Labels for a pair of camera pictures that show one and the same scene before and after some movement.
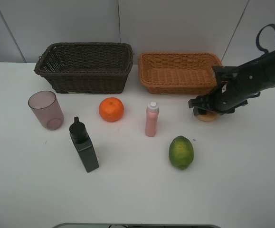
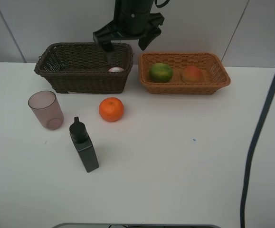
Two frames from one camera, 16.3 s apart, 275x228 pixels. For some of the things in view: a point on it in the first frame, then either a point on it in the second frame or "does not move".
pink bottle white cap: (152, 114) to (116, 69)
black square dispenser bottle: (79, 133) does not move
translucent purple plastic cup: (44, 106) does not move
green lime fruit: (181, 152) to (160, 72)
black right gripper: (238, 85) to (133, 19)
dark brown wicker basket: (89, 68) does not move
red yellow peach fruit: (210, 116) to (192, 73)
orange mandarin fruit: (111, 109) does not move
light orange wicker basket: (188, 73) does not move
